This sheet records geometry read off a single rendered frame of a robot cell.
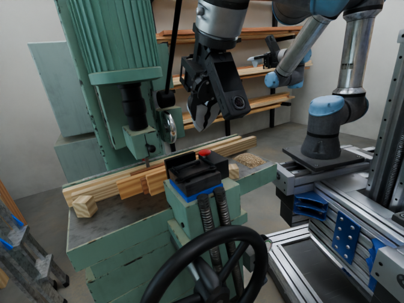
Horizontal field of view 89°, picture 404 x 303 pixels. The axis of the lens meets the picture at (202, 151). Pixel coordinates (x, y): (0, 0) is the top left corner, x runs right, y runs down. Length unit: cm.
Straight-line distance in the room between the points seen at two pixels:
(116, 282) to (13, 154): 260
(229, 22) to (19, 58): 268
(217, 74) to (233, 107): 6
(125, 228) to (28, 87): 252
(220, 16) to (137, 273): 58
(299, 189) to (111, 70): 80
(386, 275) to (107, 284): 65
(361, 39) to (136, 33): 80
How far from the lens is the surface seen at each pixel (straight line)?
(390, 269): 69
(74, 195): 64
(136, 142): 56
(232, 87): 36
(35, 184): 318
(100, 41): 52
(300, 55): 102
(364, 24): 103
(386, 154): 91
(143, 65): 51
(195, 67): 41
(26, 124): 297
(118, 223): 54
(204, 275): 35
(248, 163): 69
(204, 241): 36
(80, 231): 57
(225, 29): 35
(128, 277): 62
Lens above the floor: 122
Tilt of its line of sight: 22 degrees down
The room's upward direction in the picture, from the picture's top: 6 degrees counter-clockwise
